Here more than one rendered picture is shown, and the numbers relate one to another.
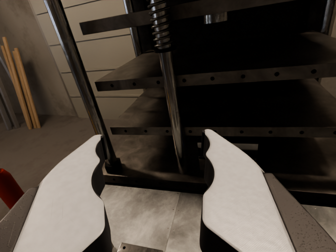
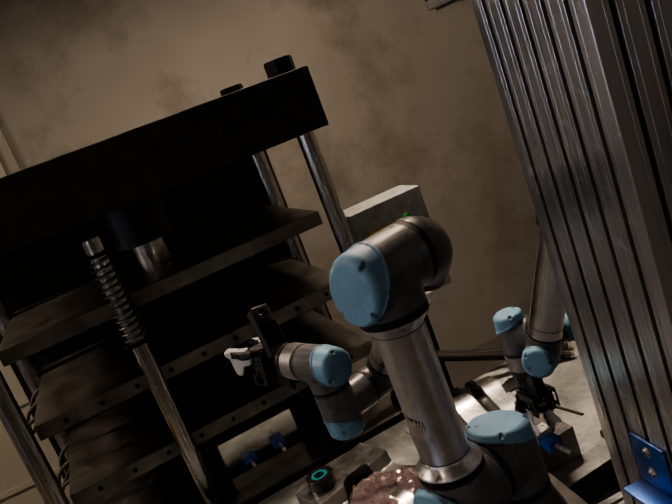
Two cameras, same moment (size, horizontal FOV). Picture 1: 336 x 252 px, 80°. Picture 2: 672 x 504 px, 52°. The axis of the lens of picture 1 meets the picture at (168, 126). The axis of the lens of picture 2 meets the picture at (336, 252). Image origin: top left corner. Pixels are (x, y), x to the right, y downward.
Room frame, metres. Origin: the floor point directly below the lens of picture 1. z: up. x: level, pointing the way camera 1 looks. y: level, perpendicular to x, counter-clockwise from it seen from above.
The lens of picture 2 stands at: (-1.25, 0.71, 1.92)
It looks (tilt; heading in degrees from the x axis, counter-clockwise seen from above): 13 degrees down; 322
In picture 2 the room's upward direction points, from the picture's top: 21 degrees counter-clockwise
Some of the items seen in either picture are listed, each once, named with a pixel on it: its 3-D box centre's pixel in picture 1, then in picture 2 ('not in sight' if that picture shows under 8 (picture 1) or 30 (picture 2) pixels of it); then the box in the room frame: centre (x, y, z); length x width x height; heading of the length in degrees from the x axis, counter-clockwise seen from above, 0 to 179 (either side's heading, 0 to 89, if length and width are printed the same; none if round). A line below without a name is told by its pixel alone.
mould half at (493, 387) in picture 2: not in sight; (482, 425); (0.05, -0.57, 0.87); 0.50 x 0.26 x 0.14; 160
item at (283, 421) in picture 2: (227, 130); (245, 424); (0.99, -0.34, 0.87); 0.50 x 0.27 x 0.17; 160
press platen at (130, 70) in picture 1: (217, 57); (186, 331); (1.13, -0.34, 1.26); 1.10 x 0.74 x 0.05; 70
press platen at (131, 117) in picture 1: (219, 99); (211, 388); (1.13, -0.34, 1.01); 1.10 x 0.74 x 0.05; 70
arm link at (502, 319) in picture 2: not in sight; (513, 331); (-0.21, -0.53, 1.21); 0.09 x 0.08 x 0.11; 19
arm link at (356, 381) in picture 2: not in sight; (345, 404); (-0.19, 0.00, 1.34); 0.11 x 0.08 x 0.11; 89
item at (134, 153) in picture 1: (219, 139); (240, 450); (1.08, -0.32, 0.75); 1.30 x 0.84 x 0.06; 70
